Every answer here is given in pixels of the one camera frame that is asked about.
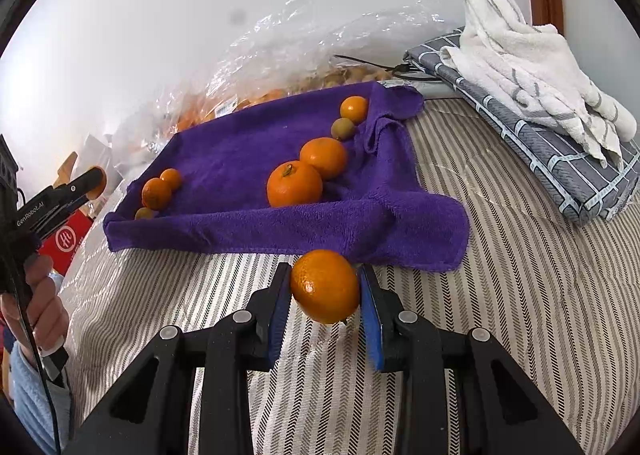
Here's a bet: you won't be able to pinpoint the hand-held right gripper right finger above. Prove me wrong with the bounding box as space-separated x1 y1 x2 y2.
357 263 586 455

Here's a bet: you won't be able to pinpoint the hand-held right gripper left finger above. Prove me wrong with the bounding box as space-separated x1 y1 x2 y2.
62 262 292 455

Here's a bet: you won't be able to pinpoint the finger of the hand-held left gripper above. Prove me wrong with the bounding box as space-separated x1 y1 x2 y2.
47 168 104 201
30 191 96 242

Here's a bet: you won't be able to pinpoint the mandarin orange with stem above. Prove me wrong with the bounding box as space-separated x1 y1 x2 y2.
266 160 324 208

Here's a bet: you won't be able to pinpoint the purple towel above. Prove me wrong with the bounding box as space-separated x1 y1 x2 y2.
103 82 471 273

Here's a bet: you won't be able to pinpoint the large mandarin orange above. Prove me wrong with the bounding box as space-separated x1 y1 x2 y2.
300 137 348 180

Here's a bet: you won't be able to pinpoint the person's left forearm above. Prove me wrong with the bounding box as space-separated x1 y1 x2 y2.
7 340 73 455

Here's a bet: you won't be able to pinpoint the person's left hand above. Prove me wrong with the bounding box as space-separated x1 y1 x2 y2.
0 255 71 357

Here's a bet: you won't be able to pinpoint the red box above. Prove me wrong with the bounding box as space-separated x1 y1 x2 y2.
39 210 93 276

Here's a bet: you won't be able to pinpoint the white plastic bag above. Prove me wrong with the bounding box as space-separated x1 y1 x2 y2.
80 132 132 186

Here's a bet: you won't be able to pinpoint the striped bed cover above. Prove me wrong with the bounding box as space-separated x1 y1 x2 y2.
55 98 640 455

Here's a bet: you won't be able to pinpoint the clear plastic bag of oranges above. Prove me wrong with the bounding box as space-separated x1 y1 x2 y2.
150 50 301 136

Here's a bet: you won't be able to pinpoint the grey checked folded cloth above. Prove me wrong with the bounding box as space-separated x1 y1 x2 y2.
405 28 640 226

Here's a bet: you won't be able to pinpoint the black scissors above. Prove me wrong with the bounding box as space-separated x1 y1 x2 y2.
334 55 441 82

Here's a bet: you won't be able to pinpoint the clear plastic bag of brown fruit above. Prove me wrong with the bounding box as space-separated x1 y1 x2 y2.
225 0 451 91

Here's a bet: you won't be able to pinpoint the white striped towel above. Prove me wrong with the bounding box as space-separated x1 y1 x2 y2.
440 0 638 167

